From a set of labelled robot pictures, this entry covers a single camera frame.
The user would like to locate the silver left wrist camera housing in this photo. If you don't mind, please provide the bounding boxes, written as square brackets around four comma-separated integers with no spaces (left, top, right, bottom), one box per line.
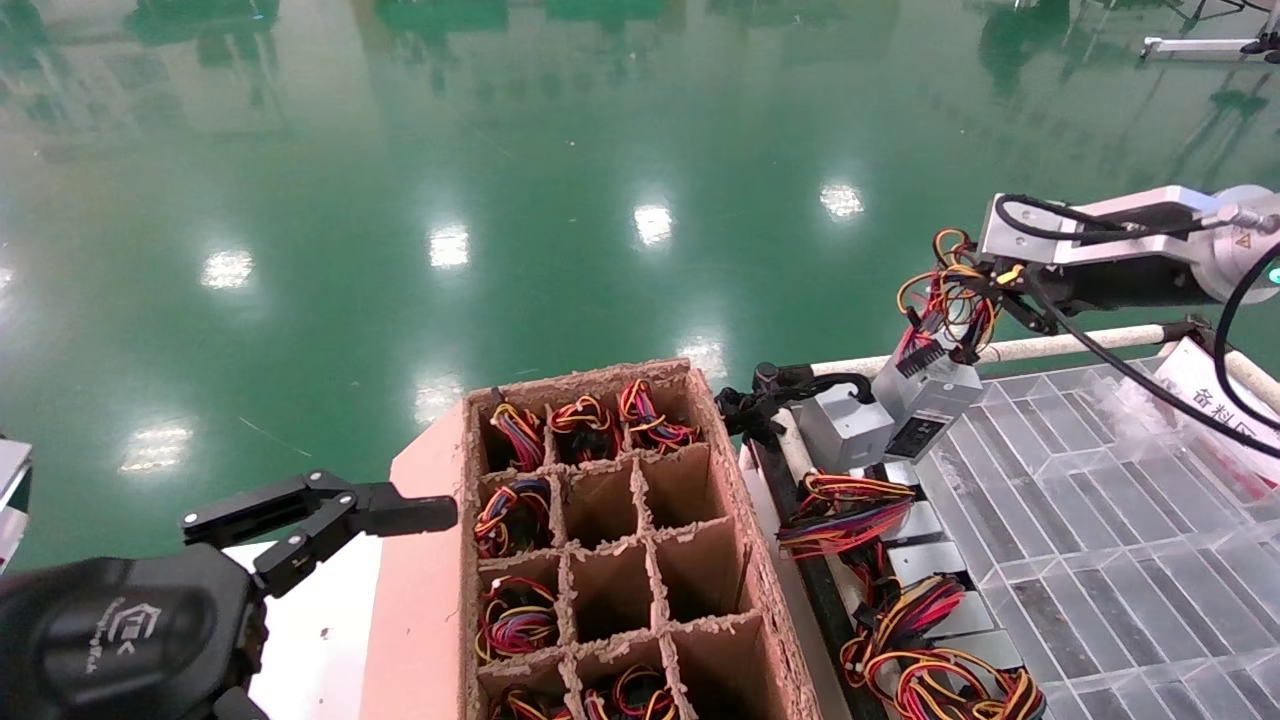
[0,438,34,573]

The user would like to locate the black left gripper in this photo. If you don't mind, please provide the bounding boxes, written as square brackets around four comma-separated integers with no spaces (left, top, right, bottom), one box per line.
[0,545,271,720]

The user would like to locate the gray upright metal power supply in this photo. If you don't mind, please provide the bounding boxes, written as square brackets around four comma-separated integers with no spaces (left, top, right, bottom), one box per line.
[798,385,896,473]

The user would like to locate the pink cardboard flap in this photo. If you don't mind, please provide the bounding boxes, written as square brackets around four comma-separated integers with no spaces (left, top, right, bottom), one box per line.
[358,400,471,720]

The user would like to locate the white sign Chinese characters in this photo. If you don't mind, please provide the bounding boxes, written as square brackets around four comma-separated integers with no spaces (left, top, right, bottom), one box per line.
[1150,338,1280,466]

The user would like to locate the black cable bundle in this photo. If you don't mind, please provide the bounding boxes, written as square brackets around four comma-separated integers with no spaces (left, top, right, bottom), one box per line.
[715,362,877,441]

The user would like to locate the white floor frame bar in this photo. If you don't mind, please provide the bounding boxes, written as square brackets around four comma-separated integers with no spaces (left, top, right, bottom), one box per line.
[1140,36,1280,65]

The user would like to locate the clear acrylic divider tray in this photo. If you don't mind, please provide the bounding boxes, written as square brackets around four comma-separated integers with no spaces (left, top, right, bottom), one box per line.
[870,350,1280,720]

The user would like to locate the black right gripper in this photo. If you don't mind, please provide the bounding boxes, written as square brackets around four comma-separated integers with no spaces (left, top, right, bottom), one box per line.
[965,252,1219,337]

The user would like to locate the brown cardboard divider box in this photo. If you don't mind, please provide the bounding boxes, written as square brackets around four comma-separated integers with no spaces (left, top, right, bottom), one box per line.
[460,358,823,720]

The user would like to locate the short white pipe rail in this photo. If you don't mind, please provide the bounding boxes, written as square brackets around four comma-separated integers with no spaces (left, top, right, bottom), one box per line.
[1215,345,1280,411]

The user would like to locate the white pipe post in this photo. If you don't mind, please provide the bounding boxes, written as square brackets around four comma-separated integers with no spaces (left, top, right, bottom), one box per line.
[775,410,817,483]

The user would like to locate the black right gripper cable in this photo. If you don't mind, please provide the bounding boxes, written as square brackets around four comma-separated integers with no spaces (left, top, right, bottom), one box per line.
[993,193,1280,463]

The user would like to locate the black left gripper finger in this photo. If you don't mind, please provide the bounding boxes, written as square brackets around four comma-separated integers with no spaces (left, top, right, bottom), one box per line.
[182,472,459,599]

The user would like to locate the long white pipe rail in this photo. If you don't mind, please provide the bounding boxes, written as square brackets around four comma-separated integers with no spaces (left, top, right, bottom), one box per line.
[810,322,1191,379]

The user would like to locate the clear plastic bag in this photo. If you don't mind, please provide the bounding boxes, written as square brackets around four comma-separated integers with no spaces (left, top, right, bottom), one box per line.
[1085,375,1280,491]

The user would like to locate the white board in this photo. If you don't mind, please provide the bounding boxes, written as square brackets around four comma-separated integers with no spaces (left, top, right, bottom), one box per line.
[222,540,386,720]

